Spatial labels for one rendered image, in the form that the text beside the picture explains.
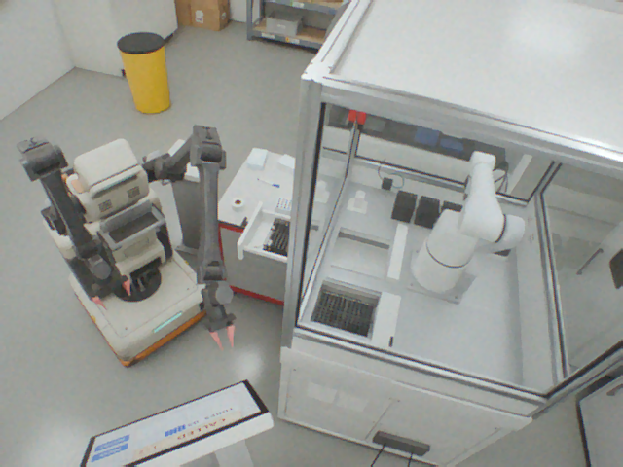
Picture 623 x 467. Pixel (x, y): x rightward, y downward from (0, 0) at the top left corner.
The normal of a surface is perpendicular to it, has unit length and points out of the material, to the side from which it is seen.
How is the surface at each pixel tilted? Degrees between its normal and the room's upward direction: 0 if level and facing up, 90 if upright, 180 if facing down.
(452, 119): 90
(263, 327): 0
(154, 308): 0
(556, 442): 0
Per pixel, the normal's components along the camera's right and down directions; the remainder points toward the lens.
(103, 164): 0.54, -0.08
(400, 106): -0.27, 0.71
